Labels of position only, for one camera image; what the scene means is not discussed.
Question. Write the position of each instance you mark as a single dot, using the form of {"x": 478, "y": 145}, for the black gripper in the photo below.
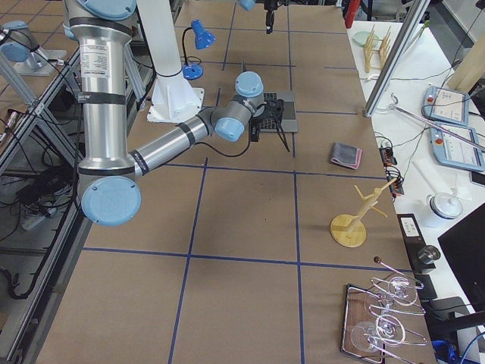
{"x": 270, "y": 15}
{"x": 273, "y": 110}

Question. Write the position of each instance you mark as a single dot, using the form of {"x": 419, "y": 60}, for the grey laptop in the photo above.
{"x": 286, "y": 113}

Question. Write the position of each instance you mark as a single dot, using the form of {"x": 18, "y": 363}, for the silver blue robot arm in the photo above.
{"x": 248, "y": 5}
{"x": 108, "y": 191}

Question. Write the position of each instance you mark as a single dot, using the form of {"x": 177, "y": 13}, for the blue desk lamp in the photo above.
{"x": 203, "y": 39}

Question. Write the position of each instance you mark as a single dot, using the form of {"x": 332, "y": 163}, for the pale green plate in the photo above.
{"x": 361, "y": 38}

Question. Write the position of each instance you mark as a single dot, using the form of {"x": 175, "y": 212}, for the folded grey pink cloth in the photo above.
{"x": 346, "y": 155}

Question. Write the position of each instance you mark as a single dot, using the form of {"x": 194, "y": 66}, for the wooden dish rack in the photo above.
{"x": 382, "y": 49}

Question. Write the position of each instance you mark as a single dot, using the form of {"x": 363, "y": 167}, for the wooden mug tree stand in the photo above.
{"x": 348, "y": 230}

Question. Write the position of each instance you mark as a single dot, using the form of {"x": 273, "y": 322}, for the reacher grabber stick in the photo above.
{"x": 394, "y": 105}

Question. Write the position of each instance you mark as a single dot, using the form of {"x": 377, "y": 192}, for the upper teach pendant tablet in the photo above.
{"x": 446, "y": 105}

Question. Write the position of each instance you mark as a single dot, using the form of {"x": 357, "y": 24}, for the teach pendant tablet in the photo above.
{"x": 446, "y": 105}
{"x": 453, "y": 152}

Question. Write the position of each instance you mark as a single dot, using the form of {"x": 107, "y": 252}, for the lower teach pendant tablet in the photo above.
{"x": 453, "y": 152}

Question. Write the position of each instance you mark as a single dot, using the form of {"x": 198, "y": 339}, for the clear wine glass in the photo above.
{"x": 402, "y": 291}
{"x": 364, "y": 337}

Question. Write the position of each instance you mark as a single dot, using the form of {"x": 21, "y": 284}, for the black monitor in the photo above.
{"x": 463, "y": 248}

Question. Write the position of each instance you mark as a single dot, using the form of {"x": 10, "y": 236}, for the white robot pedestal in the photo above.
{"x": 174, "y": 100}

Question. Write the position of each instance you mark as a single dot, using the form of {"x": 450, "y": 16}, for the aluminium frame post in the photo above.
{"x": 406, "y": 32}

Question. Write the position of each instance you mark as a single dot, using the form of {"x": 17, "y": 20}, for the wire glass holder tray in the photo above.
{"x": 374, "y": 304}

